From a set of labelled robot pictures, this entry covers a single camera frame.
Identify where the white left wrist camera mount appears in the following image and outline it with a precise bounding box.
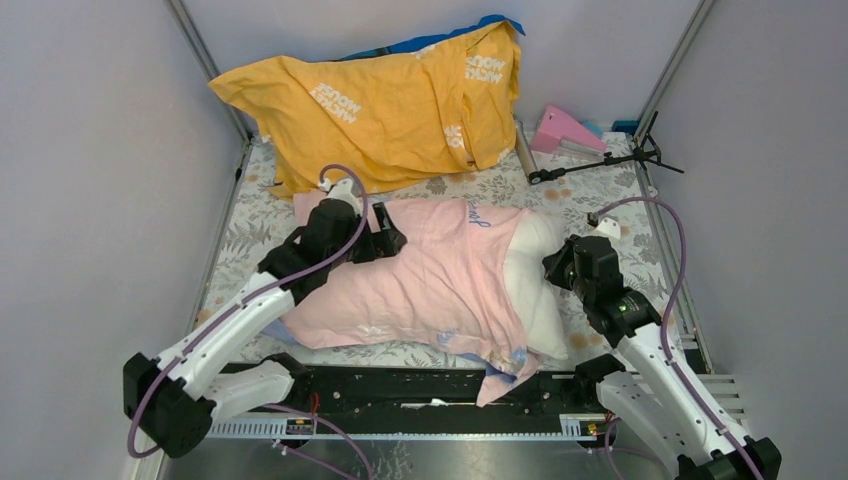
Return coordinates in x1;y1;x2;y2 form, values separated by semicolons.
319;177;363;215

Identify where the pink wedge block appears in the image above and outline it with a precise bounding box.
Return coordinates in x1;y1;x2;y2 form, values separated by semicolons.
529;105;607;156

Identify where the blue cloth behind pillow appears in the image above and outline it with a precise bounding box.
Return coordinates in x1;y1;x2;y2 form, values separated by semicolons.
337;14;526;62

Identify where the metal cylinder rod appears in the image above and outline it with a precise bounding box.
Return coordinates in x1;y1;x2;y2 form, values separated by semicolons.
514;118;539;185

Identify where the yellow Mickey Mouse pillow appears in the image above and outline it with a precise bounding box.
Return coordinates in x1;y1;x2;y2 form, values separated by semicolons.
209;20;522;198

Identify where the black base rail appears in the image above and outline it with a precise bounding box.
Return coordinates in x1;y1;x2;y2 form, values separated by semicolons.
218;357;641;439

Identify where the blue Elsa pillowcase pink inside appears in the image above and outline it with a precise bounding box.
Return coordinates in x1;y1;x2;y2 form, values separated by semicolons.
266;198;546;406

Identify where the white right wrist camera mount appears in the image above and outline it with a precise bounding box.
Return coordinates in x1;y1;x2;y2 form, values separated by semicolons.
587;213;622;241

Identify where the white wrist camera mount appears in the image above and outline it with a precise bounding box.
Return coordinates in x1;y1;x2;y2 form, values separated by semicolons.
319;177;363;215
587;213;622;241

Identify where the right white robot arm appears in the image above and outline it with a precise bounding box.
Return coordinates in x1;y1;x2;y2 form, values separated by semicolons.
543;235;782;479

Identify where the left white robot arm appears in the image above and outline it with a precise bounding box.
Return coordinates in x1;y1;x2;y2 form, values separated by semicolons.
122;198;407;458

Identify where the floral patterned mat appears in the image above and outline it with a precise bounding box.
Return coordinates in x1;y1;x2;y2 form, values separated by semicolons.
195;143;674;369

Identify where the black tripod stand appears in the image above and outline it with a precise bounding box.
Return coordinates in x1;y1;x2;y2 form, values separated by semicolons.
526;111;685;185

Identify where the white pillow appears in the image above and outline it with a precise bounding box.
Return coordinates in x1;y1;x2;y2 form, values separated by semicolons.
503;209;569;360

